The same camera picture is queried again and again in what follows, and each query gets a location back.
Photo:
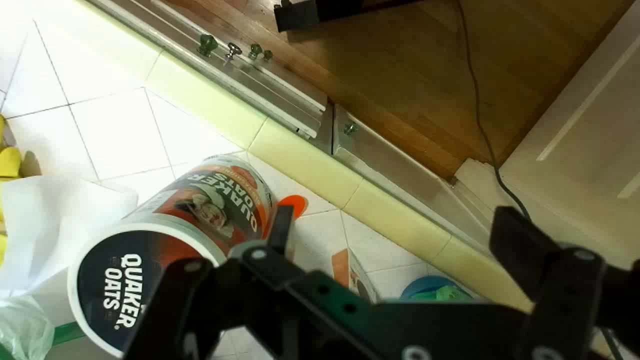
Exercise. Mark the aluminium robot stand frame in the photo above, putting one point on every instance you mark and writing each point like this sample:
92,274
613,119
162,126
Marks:
267,87

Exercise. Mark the Quaker Oats cardboard canister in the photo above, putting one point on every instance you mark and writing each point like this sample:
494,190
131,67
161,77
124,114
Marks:
200,207

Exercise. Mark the blue green round object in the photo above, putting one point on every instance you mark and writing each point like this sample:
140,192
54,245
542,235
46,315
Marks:
432,291

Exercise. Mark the white plastic packet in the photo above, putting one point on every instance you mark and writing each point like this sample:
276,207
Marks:
46,226

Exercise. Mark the small cardboard box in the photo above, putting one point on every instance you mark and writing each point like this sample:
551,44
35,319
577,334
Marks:
350,271

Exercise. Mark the black block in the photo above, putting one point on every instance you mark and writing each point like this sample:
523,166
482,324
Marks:
312,11

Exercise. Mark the small orange object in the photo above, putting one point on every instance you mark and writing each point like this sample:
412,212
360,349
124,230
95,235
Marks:
296,202

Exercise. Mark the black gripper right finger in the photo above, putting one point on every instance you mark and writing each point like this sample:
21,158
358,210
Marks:
560,287

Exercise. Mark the white panelled cabinet door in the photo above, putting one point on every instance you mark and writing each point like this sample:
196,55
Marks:
587,132

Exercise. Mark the green knob bolt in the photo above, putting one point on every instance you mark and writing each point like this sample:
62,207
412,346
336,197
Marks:
206,44
254,50

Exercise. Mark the yellow object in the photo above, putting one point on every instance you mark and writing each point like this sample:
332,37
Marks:
8,162

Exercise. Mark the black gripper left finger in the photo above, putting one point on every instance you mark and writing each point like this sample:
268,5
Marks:
267,292

